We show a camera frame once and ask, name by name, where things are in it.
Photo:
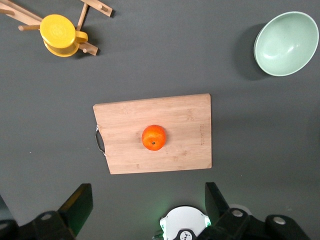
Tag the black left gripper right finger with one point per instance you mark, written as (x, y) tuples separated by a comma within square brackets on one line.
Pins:
[(220, 215)]

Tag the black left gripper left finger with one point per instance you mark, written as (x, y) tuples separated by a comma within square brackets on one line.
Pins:
[(75, 207)]

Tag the orange fruit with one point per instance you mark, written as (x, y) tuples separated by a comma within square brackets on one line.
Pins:
[(153, 137)]

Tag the wooden cutting board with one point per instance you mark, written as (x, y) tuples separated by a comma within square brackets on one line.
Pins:
[(175, 120)]

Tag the yellow cup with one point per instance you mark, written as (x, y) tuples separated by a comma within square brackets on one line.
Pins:
[(57, 32)]

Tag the pale green bowl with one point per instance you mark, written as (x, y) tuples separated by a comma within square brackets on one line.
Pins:
[(287, 42)]

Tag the wooden cup rack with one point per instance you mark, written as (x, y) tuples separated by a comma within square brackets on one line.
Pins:
[(102, 7)]

